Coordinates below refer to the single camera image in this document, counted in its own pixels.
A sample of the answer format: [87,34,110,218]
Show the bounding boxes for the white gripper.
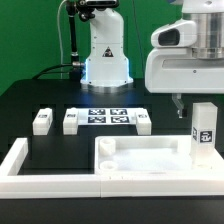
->
[145,19,224,118]

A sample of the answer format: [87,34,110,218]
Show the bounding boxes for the white desk top tray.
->
[94,135,224,175]

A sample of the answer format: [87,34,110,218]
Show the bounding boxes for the white U-shaped fence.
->
[0,138,224,199]

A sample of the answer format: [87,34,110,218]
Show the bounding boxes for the tag marker plate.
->
[78,108,136,125]

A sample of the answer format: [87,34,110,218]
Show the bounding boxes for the black cables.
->
[31,63,75,80]

